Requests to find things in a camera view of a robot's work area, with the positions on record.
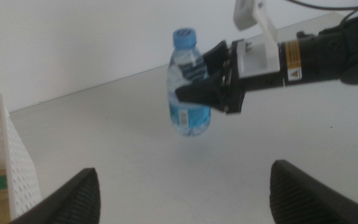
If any black right camera cable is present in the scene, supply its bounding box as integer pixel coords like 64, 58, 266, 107
286, 0, 358, 22

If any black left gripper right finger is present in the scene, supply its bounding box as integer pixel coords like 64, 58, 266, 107
269, 159, 358, 224

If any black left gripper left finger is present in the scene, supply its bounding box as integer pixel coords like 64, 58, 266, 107
9, 167, 101, 224

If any clear water bottle blue cap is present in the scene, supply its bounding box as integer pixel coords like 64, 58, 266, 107
165, 27, 213, 138

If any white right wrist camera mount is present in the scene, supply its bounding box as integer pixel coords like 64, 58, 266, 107
232, 0, 282, 79

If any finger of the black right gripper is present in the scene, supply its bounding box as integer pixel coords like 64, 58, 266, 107
201, 39, 230, 81
174, 72, 227, 113

